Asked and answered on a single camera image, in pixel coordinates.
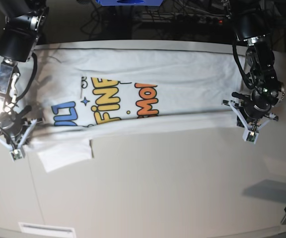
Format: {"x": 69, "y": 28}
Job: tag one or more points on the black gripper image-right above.
{"x": 255, "y": 105}

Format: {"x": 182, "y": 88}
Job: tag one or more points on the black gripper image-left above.
{"x": 13, "y": 126}

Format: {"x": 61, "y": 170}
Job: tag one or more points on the white printed T-shirt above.
{"x": 83, "y": 94}

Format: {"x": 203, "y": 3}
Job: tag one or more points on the white label strip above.
{"x": 43, "y": 230}

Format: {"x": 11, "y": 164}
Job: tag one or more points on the power strip with red light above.
{"x": 199, "y": 19}

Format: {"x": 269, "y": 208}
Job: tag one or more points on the blue box at top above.
{"x": 129, "y": 2}

